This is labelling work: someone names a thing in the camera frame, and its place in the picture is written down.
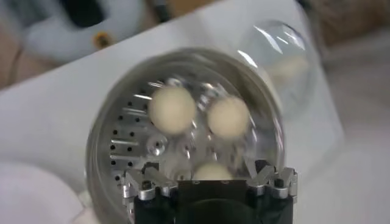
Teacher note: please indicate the stainless steel steamer basket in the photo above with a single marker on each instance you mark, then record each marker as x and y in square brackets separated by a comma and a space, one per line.
[128, 143]

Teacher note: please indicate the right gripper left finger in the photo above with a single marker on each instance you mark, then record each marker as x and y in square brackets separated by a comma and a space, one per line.
[152, 182]

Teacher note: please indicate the white round plate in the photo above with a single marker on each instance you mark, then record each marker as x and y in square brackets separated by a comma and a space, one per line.
[30, 198]

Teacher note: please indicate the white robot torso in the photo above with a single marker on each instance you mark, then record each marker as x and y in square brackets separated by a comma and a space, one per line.
[55, 42]

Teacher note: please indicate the white steamed baozi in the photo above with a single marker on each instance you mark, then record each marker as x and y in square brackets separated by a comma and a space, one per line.
[213, 173]
[172, 110]
[228, 117]

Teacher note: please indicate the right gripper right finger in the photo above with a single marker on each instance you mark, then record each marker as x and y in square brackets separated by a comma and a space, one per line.
[271, 182]

